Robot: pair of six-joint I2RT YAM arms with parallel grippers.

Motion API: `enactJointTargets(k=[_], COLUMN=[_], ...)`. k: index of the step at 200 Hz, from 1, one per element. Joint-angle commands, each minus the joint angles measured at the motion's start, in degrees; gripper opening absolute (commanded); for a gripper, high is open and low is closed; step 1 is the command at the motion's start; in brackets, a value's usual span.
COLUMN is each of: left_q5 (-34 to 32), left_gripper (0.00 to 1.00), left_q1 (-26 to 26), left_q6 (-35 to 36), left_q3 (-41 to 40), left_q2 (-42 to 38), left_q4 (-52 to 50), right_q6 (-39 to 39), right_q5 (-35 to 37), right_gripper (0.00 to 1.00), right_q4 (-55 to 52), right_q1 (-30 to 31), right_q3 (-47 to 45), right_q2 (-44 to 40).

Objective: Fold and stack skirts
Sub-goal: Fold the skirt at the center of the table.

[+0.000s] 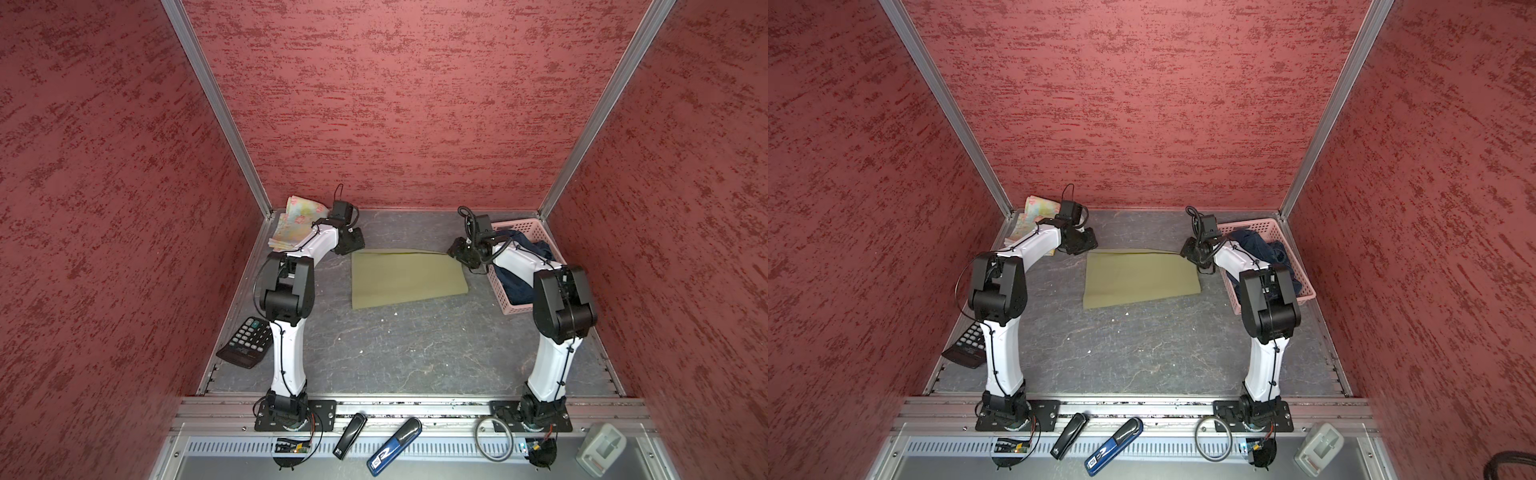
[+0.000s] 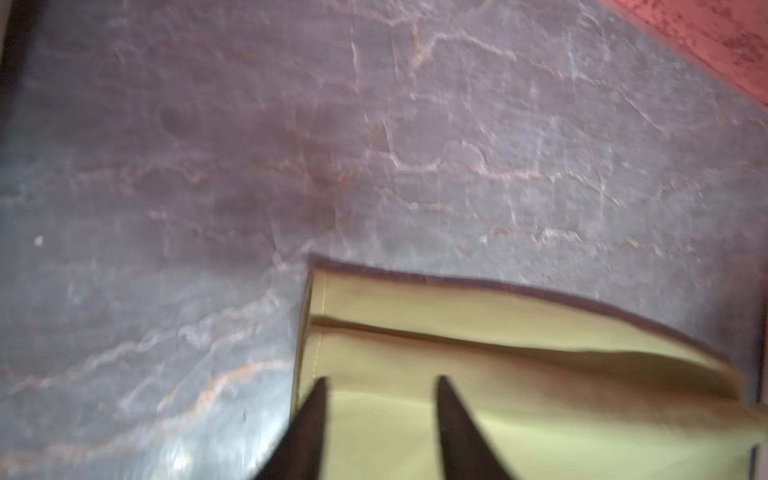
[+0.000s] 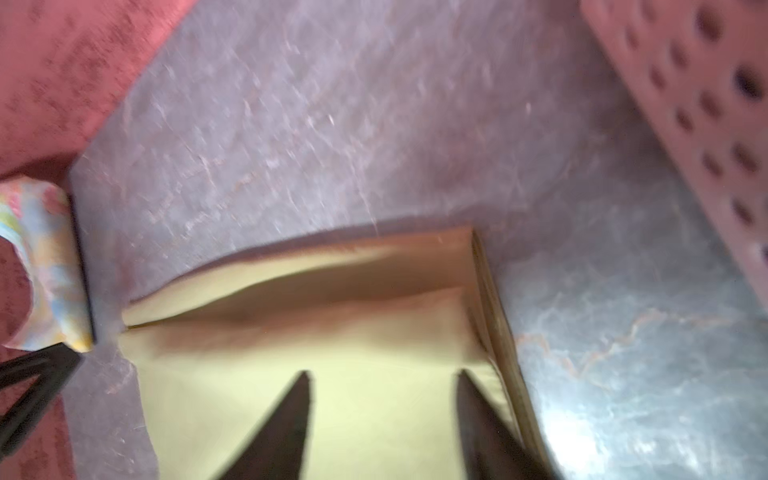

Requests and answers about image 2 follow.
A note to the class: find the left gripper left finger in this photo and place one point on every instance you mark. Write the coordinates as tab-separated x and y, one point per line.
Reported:
299	453

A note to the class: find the olive green skirt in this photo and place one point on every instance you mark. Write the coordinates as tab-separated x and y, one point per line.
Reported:
560	386

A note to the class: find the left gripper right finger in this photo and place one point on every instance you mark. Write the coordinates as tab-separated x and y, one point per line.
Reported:
464	452

